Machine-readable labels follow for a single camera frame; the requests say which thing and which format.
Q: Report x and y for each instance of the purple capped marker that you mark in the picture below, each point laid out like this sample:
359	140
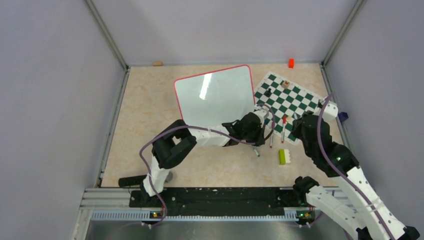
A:
272	135

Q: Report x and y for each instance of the small wooden piece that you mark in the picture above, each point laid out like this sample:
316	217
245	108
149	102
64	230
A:
157	63

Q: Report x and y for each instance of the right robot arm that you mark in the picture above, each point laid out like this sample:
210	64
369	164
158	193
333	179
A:
368	218

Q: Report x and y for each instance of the black microphone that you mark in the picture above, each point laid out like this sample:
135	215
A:
126	182

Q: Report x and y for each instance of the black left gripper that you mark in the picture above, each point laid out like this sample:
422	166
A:
260	137

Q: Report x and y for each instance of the purple block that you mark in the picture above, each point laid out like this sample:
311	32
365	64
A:
343	116

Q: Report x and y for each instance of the red capped marker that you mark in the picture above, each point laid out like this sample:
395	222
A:
284	121

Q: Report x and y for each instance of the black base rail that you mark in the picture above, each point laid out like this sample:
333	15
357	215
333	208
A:
222	201

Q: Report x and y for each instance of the pink framed whiteboard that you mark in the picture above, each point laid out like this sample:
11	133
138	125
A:
212	98

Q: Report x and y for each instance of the wooden block on chessboard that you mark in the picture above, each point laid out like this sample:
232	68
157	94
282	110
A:
285	84

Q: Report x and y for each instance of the green white chessboard mat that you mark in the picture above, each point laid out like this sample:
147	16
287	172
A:
292	102

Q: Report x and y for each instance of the orange block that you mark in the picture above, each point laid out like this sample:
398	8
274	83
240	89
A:
291	63

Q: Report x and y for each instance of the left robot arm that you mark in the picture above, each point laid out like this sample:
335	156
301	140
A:
174	144

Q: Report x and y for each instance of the green white lego block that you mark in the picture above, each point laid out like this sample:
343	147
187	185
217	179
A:
284	157

